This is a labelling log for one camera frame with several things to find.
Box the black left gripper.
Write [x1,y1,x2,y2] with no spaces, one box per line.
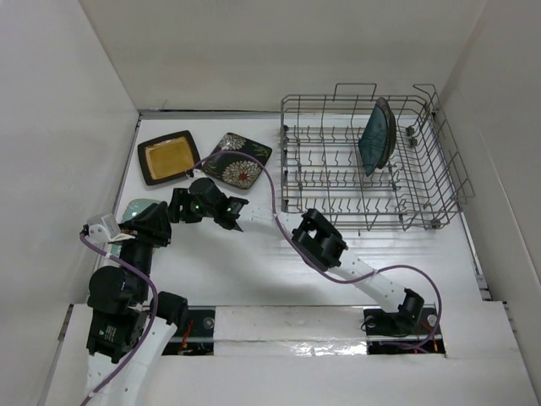
[113,198,172,299]

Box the square teal plate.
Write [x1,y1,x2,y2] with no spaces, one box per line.
[358,105,387,177]

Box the round cream plate metallic rim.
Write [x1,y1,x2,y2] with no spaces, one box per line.
[376,97,396,169]

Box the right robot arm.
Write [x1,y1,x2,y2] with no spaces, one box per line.
[168,178,424,337]

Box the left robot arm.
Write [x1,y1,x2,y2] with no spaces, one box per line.
[79,201,193,405]

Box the light green floral plate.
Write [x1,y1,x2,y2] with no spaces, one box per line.
[121,198,159,222]

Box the square black floral plate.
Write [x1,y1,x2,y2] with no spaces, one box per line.
[201,132,272,189]

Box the square yellow brown plate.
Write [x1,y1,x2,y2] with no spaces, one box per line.
[137,130,200,186]

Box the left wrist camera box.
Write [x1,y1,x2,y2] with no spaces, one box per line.
[83,213,120,244]

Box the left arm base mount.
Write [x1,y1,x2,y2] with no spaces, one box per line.
[162,307,216,356]

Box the grey wire dish rack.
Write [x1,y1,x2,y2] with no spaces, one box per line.
[280,83,474,232]

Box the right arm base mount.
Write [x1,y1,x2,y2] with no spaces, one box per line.
[360,306,445,355]

